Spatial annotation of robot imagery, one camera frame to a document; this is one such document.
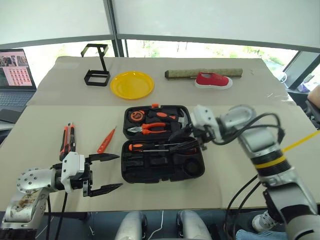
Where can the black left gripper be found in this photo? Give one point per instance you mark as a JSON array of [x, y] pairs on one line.
[[88, 175]]

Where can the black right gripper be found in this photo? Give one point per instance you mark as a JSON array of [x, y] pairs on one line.
[[202, 136]]

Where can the orange voltage tester pen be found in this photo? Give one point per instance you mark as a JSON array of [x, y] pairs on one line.
[[106, 141]]

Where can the black plastic tool case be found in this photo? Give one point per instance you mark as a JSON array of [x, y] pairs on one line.
[[162, 172]]

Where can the orange black utility knife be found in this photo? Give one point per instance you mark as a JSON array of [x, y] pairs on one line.
[[65, 142]]

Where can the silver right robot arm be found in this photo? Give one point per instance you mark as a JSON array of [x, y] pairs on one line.
[[260, 140]]

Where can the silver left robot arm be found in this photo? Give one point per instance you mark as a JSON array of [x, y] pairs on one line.
[[27, 180]]

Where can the orange black screwdriver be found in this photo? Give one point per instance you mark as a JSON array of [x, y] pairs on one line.
[[140, 147]]

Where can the orange black tape measure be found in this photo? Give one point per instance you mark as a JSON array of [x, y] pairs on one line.
[[137, 115]]

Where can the silver rounded shell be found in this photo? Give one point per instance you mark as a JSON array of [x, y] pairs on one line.
[[131, 227], [192, 227]]

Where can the red canvas shoe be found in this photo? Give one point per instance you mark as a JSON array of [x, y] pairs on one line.
[[212, 80]]

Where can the long brown square bar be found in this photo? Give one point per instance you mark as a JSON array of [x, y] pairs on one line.
[[182, 73]]

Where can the yellow plastic plate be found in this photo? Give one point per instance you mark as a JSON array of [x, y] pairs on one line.
[[132, 86]]

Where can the white grey sneaker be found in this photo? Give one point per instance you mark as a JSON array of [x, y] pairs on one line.
[[262, 221]]

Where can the blue jeans leg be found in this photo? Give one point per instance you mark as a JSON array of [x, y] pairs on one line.
[[260, 235]]

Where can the open laptop computer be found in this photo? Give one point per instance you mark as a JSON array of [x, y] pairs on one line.
[[15, 75]]

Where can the dark computer monitor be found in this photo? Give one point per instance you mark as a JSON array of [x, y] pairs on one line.
[[300, 70]]

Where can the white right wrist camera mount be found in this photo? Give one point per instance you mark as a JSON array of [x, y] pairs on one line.
[[205, 117]]

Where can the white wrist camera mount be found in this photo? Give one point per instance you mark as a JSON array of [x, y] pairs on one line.
[[72, 162], [205, 117]]

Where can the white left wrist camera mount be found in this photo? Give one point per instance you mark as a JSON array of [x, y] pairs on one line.
[[72, 162]]

